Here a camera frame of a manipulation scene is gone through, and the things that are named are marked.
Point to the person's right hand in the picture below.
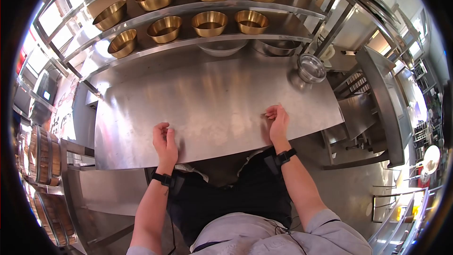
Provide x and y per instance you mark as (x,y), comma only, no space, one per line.
(279,127)

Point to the person's left hand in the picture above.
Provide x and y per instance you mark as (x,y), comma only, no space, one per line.
(165,152)

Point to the person's left fingers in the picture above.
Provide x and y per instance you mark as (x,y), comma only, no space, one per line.
(159,130)

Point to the person's right fingers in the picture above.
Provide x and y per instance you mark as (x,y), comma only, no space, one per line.
(278,109)

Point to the person's right thumb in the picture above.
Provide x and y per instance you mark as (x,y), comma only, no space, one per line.
(270,116)

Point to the person's left thumb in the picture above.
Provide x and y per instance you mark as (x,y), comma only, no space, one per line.
(171,138)

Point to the black wrist band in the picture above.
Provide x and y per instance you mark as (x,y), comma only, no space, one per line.
(166,180)
(283,157)

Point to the stack of small steel bowls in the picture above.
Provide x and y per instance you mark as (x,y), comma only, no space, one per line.
(311,68)

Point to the large steel bowl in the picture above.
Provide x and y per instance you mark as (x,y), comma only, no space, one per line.
(276,47)

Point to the pale plastic bowl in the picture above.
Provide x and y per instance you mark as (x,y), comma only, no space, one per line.
(222,48)

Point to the steel cabinet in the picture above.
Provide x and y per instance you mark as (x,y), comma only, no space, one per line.
(384,106)

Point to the group of brass bowls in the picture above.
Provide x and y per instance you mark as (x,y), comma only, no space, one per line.
(209,23)

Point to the wooden tub with metal hoops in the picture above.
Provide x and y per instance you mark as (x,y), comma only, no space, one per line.
(53,219)
(44,155)

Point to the person's body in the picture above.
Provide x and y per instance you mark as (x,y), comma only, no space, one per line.
(247,233)

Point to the grey machine with screen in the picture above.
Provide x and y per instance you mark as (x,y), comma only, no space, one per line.
(41,95)

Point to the steel shelf rack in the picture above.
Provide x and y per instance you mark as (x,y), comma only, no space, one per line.
(184,7)

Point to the white plate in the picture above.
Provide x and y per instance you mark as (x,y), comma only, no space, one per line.
(431,159)

